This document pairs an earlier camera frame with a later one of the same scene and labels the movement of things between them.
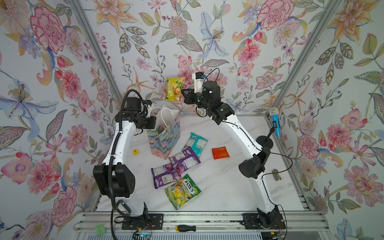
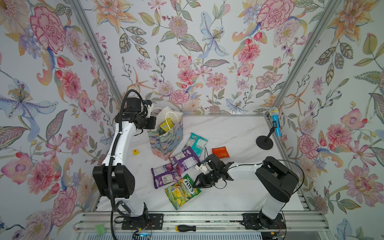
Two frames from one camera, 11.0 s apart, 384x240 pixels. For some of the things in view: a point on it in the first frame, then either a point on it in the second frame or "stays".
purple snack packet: (184, 159) stays
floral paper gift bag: (163, 138) stays
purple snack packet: (165, 175) stays
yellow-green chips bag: (173, 88) -> (165, 126)
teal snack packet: (197, 143) stays
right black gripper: (188, 99) -> (200, 177)
